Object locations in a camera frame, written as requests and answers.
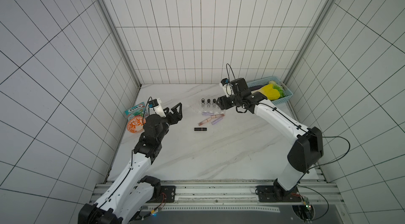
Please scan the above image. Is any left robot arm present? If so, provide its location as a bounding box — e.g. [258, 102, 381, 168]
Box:
[78, 99, 182, 224]

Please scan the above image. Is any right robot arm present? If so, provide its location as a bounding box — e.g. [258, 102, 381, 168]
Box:
[216, 92, 324, 198]

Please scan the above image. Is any clear acrylic lipstick organizer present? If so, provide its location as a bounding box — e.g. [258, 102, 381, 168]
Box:
[191, 97, 226, 115]

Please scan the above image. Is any green candy packet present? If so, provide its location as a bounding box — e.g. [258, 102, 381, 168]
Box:
[125, 102, 149, 121]

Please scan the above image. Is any orange patterned cup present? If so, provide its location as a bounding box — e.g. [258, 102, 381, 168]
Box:
[126, 116, 146, 133]

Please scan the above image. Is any teal plastic basket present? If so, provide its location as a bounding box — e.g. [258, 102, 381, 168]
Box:
[247, 76, 293, 104]

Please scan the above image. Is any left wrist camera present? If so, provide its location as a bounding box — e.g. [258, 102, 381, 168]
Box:
[148, 98, 166, 117]

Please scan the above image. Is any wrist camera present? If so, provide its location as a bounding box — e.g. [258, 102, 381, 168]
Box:
[148, 98, 166, 117]
[220, 78, 233, 97]

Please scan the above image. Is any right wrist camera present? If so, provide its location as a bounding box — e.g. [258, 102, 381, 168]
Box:
[220, 78, 233, 97]

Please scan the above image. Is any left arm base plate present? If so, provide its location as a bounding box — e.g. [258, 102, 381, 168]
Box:
[149, 186, 176, 204]

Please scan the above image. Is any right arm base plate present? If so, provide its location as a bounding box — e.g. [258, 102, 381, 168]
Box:
[255, 186, 302, 203]

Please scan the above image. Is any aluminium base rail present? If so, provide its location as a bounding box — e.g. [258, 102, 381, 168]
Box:
[90, 180, 347, 218]

